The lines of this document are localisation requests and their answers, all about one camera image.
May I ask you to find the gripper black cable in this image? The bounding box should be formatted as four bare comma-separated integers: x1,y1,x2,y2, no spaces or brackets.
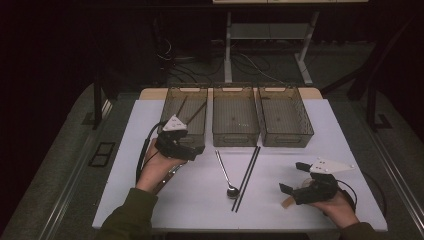
134,120,168,185
336,179,359,213

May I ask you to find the tangle of black floor cables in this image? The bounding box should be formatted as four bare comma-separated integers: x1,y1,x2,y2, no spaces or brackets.
155,38,284,86

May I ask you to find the person's right hand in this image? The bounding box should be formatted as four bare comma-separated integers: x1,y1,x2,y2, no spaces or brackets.
309,190,360,230

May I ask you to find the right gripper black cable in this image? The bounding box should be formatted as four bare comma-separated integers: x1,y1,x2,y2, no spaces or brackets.
336,179,359,213

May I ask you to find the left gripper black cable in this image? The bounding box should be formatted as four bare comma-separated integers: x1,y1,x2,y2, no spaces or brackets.
134,120,168,185

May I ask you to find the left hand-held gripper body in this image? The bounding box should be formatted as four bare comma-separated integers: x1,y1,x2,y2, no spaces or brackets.
154,114,201,162

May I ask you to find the white floor cable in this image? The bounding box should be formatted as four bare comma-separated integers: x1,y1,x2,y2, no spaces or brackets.
238,52,285,85

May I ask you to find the translucent brown plastic bin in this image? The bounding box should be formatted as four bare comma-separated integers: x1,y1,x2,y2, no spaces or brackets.
156,85,209,149
255,85,315,148
211,84,261,148

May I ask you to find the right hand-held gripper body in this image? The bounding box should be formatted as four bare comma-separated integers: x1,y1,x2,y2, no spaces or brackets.
292,157,355,206

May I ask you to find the metal spoon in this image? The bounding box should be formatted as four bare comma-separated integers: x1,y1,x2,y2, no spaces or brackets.
214,149,241,200

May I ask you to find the black rectangular floor frame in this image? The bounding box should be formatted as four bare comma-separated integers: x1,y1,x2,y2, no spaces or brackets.
87,141,117,169

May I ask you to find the black metal stand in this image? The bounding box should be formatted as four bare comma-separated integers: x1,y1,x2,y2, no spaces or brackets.
320,14,416,132
81,66,116,131

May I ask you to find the metal floor rail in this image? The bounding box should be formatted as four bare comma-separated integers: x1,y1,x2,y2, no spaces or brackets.
362,126,424,231
39,99,114,240

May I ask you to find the white desk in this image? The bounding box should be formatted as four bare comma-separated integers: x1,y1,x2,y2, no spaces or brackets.
212,0,369,87

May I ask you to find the person's left hand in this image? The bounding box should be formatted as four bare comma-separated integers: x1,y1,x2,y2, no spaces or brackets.
135,138,188,195

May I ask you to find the thin black cable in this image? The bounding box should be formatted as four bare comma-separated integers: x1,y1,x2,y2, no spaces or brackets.
362,171,388,218

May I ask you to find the metal fork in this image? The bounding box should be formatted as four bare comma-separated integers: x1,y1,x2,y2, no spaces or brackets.
153,162,185,196

